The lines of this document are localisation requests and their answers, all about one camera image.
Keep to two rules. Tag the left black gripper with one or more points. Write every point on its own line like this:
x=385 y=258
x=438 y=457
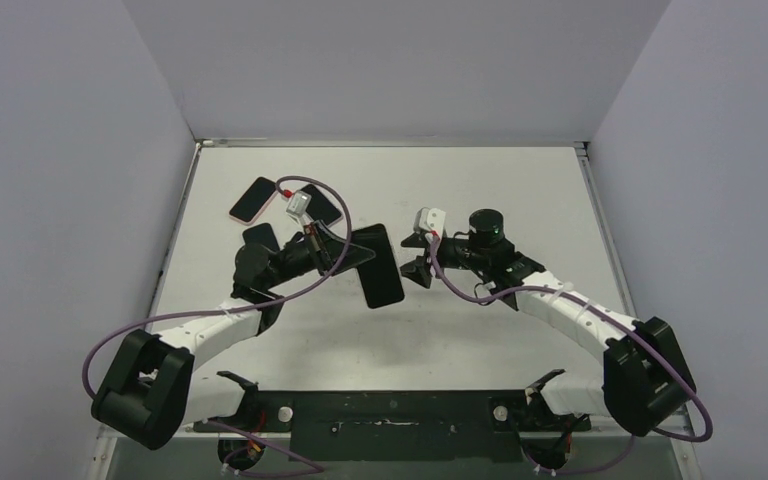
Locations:
x=323 y=245

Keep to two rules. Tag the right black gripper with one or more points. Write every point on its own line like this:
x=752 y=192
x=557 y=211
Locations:
x=437 y=253

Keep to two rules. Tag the black smartphone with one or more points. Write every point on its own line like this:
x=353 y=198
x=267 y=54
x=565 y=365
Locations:
x=377 y=265

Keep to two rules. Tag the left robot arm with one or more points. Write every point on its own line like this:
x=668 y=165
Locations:
x=151 y=388

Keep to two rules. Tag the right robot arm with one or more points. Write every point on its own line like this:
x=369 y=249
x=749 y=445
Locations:
x=645 y=378

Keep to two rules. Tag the phone in lilac case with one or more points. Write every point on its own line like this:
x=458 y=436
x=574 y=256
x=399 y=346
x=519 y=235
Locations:
x=320 y=207

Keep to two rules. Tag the phone in dark case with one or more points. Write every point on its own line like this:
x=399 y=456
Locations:
x=261 y=234

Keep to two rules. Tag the phone in pink case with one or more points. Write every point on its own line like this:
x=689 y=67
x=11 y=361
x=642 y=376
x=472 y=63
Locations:
x=253 y=201

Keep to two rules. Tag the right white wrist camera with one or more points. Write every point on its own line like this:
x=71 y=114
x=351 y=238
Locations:
x=430 y=221

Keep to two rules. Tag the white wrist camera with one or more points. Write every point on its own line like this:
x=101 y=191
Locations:
x=430 y=221
x=297 y=205

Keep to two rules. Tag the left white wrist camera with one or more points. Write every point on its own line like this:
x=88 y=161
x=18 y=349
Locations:
x=297 y=205

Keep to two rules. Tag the aluminium table frame rail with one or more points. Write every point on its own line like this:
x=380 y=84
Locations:
x=401 y=142

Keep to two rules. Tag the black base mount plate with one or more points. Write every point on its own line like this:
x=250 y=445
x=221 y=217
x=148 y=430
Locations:
x=406 y=425

